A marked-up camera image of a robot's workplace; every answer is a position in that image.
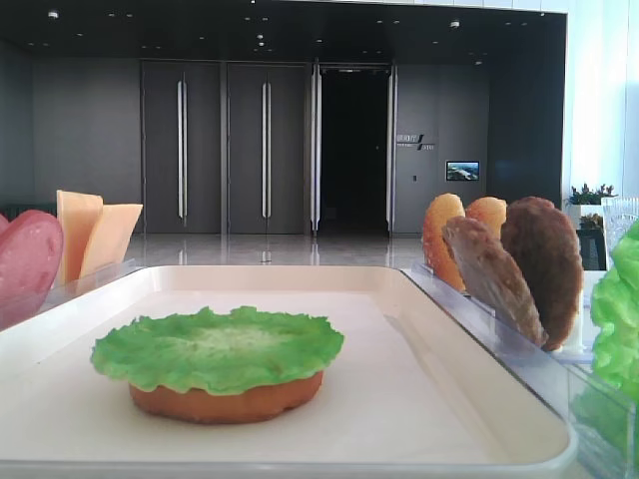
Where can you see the red tomato slice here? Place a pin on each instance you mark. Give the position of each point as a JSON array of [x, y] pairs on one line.
[[31, 251], [4, 224]]

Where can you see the left golden bread slice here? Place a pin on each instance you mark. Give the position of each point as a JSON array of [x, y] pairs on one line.
[[441, 209]]

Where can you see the golden bread slice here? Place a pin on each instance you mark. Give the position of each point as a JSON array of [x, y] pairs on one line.
[[490, 211], [441, 209]]

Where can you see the green lettuce leaf on tray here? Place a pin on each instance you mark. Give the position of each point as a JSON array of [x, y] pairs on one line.
[[220, 353]]

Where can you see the front brown meat patty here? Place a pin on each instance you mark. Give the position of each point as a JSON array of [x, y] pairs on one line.
[[492, 276]]

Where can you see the brown meat patty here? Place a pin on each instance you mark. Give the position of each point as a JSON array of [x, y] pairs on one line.
[[543, 242], [492, 276]]

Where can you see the right golden bread slice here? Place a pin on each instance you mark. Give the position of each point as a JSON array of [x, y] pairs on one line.
[[490, 211]]

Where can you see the right orange cheese slice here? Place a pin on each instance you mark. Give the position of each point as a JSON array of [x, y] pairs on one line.
[[110, 237]]

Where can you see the orange cheese slice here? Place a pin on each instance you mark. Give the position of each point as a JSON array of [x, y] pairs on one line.
[[77, 214], [110, 237]]

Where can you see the round bread slice on tray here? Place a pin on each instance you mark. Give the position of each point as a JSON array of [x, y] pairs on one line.
[[257, 404]]

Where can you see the rear brown meat patty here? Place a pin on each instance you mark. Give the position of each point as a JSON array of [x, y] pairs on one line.
[[543, 242]]

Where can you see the left orange cheese slice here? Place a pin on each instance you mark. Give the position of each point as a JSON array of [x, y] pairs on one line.
[[77, 214]]

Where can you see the green lettuce stack in holder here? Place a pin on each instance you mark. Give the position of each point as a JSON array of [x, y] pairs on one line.
[[614, 309]]

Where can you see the middle dark double door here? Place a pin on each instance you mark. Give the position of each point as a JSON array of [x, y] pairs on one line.
[[266, 149]]

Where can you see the dark double door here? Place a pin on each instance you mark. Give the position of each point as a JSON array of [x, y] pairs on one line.
[[182, 147], [266, 149]]

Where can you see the left dark double door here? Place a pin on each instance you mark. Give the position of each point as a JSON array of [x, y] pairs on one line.
[[182, 147]]

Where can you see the white plastic tray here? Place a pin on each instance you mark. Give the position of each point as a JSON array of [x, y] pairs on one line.
[[411, 395]]

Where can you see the clear acrylic left rack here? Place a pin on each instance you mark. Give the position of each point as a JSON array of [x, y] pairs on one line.
[[75, 289]]

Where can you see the clear acrylic rack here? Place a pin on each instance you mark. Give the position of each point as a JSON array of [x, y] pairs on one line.
[[604, 418], [75, 289]]

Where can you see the potted plants on stand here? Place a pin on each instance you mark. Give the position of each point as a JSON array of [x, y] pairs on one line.
[[584, 206]]

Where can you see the clear glass cup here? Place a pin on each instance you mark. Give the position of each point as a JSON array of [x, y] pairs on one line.
[[619, 214]]

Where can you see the clear acrylic right rack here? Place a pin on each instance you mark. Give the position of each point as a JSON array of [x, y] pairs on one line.
[[604, 418]]

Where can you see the wall sign lettering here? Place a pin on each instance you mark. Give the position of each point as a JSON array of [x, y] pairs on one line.
[[415, 141]]

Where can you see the wall mounted screen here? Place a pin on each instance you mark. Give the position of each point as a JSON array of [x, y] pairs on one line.
[[462, 171]]

